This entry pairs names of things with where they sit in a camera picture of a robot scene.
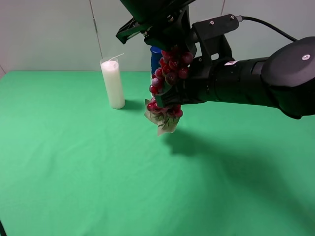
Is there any blue and white bottle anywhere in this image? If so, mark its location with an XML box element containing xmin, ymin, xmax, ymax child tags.
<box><xmin>149</xmin><ymin>45</ymin><xmax>163</xmax><ymax>98</ymax></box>

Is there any tall white candle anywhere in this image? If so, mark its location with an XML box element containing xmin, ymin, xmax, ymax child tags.
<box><xmin>100</xmin><ymin>53</ymin><xmax>126</xmax><ymax>109</ymax></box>

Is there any green tablecloth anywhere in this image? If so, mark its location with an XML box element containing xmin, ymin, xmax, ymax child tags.
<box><xmin>0</xmin><ymin>71</ymin><xmax>315</xmax><ymax>236</ymax></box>

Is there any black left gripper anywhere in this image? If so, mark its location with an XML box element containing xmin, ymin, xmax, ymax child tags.
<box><xmin>116</xmin><ymin>0</ymin><xmax>198</xmax><ymax>56</ymax></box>

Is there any red artificial grape bunch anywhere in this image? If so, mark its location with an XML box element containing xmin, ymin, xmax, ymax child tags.
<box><xmin>144</xmin><ymin>46</ymin><xmax>194</xmax><ymax>135</ymax></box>

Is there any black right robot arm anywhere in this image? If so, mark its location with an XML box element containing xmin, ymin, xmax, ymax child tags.
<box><xmin>155</xmin><ymin>37</ymin><xmax>315</xmax><ymax>119</ymax></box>

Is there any black right camera cable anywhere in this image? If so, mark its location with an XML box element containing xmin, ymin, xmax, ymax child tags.
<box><xmin>236</xmin><ymin>15</ymin><xmax>299</xmax><ymax>42</ymax></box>

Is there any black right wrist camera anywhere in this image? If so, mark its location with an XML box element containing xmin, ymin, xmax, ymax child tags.
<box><xmin>192</xmin><ymin>14</ymin><xmax>239</xmax><ymax>65</ymax></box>

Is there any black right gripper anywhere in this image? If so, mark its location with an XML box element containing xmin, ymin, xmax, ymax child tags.
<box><xmin>154</xmin><ymin>56</ymin><xmax>217</xmax><ymax>108</ymax></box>

